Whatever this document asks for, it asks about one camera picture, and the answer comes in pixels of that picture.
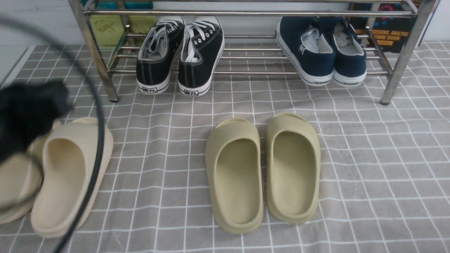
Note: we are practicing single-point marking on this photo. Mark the navy canvas sneaker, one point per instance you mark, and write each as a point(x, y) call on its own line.
point(306, 46)
point(349, 68)

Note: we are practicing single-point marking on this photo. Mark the green yellow box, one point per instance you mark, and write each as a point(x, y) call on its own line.
point(108, 29)

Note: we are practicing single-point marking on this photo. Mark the olive green slide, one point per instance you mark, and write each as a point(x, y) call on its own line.
point(233, 164)
point(293, 168)

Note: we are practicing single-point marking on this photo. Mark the navy left canvas sneaker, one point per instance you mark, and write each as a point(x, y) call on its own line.
point(306, 46)

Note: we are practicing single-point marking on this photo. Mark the olive green left slide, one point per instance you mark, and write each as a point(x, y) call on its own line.
point(233, 164)

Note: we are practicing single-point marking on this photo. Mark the black book with orange text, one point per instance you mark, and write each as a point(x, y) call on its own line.
point(391, 33)

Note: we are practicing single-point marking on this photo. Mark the cream right foam slide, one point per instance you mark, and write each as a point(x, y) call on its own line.
point(69, 154)

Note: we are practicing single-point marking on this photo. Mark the black canvas sneaker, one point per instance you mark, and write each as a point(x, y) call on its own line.
point(202, 48)
point(158, 51)

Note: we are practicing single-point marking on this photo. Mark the cream foam slide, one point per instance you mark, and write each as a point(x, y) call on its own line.
point(20, 177)
point(69, 154)

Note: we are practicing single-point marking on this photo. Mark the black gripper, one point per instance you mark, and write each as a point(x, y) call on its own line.
point(28, 111)

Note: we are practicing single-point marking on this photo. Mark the chrome metal shoe rack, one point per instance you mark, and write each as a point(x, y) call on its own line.
point(83, 14)

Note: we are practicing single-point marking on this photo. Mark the olive green right slide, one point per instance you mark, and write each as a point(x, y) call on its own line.
point(293, 168)

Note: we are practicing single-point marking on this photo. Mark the grey checked floor cloth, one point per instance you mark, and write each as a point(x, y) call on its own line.
point(384, 179)

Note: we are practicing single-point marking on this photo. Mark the cream left foam slide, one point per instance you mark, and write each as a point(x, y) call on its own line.
point(20, 177)

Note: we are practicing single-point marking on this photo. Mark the navy right canvas sneaker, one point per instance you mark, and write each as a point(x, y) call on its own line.
point(349, 68)

